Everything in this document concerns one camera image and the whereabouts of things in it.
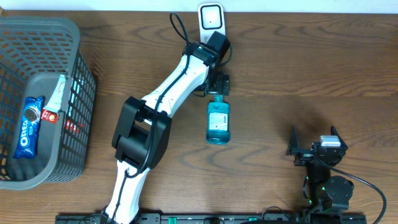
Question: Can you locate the red Nescafe stick sachet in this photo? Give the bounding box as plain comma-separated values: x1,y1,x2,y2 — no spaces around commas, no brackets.
41,108,58,124

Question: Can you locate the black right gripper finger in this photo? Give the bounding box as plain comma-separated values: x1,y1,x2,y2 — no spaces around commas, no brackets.
285,126,299,156
330,126,348,151

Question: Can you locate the white wet wipes pack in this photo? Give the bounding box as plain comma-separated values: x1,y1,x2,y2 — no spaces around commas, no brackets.
44,74,67,113

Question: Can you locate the grey plastic mesh basket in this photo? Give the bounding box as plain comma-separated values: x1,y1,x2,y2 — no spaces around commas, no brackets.
1,16,97,190

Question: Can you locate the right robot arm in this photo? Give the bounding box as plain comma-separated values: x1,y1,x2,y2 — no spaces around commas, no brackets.
286,126,354,223

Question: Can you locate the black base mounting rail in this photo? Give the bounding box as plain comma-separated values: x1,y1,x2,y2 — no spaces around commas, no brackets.
55,213,367,224

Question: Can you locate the blue mouthwash bottle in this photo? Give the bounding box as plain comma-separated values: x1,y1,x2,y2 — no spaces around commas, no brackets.
206,95,231,144

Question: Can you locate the blue Oreo cookie pack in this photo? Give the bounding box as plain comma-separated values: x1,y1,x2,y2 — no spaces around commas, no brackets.
13,96,45,159

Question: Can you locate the white barcode scanner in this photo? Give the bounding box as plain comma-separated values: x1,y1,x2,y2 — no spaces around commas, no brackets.
198,3,226,43

